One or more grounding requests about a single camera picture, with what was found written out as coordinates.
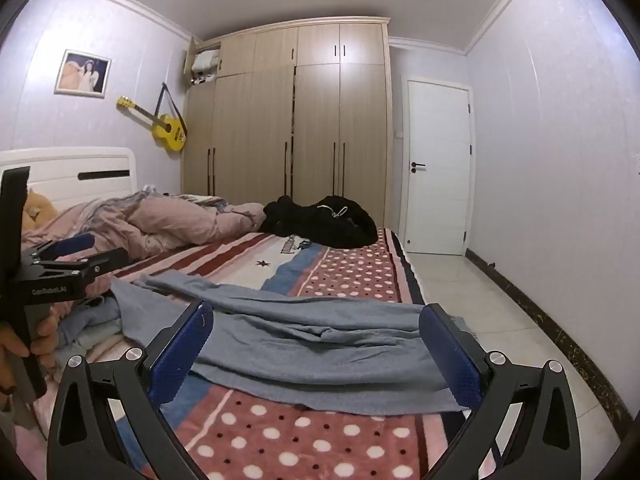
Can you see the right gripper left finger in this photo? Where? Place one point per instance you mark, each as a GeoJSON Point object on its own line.
{"type": "Point", "coordinates": [84, 442]}

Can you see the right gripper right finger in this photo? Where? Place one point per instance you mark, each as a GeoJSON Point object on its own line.
{"type": "Point", "coordinates": [544, 442]}

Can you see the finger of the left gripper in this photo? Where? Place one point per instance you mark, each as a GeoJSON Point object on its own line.
{"type": "Point", "coordinates": [106, 262]}
{"type": "Point", "coordinates": [53, 249]}

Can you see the grey-blue fleece pants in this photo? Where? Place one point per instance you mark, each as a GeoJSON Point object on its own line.
{"type": "Point", "coordinates": [355, 356]}

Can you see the white bedroom door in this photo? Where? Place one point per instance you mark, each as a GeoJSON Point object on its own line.
{"type": "Point", "coordinates": [438, 124]}

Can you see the person's left hand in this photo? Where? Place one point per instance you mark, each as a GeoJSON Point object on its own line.
{"type": "Point", "coordinates": [27, 347]}

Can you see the orange plush toy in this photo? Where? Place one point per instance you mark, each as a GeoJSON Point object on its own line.
{"type": "Point", "coordinates": [37, 211]}

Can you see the pink ribbed duvet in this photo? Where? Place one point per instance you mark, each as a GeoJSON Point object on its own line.
{"type": "Point", "coordinates": [148, 223]}

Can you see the folded pastel clothes stack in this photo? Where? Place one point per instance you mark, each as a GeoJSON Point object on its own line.
{"type": "Point", "coordinates": [89, 323]}

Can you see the white bed headboard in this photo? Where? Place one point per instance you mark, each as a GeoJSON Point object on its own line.
{"type": "Point", "coordinates": [72, 175]}

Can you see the striped dotted bed blanket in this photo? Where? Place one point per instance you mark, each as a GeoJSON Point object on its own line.
{"type": "Point", "coordinates": [231, 434]}

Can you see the framed portrait photo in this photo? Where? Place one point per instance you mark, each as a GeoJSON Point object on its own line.
{"type": "Point", "coordinates": [83, 74]}

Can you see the black clothes pile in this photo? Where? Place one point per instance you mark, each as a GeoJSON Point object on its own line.
{"type": "Point", "coordinates": [335, 222]}

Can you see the beige wooden wardrobe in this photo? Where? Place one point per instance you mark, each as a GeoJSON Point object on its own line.
{"type": "Point", "coordinates": [300, 109]}

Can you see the black tracker camera box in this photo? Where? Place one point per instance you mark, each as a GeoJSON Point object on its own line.
{"type": "Point", "coordinates": [13, 198]}

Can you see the yellow ukulele on wall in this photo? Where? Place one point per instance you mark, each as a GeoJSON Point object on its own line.
{"type": "Point", "coordinates": [168, 129]}

